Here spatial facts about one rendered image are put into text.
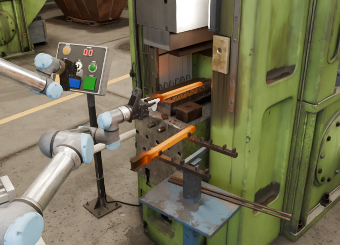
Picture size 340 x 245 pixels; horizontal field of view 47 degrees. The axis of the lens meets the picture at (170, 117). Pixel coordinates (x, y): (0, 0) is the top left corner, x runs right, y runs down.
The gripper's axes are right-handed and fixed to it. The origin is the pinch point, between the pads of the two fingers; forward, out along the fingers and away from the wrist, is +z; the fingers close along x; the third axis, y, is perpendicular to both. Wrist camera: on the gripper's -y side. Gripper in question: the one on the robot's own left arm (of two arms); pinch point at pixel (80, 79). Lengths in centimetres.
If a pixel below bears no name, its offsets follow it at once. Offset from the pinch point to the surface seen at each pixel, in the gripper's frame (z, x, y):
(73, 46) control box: 10.6, 17.7, 19.6
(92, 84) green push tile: 10.3, -2.1, -0.4
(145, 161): -32, -62, -31
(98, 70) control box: 10.9, -3.0, 8.4
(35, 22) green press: 347, 354, 115
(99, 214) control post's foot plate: 64, 1, -84
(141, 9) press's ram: -10, -32, 40
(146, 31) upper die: -6.2, -36.2, 30.3
